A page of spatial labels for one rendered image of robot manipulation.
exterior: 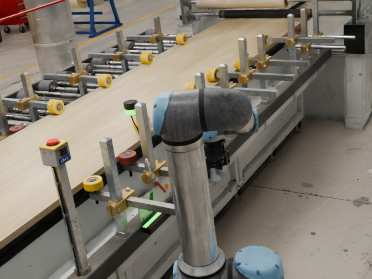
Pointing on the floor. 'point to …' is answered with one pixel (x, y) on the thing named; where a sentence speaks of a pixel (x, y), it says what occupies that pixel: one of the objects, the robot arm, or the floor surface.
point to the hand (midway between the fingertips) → (212, 182)
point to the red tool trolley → (17, 5)
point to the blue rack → (97, 21)
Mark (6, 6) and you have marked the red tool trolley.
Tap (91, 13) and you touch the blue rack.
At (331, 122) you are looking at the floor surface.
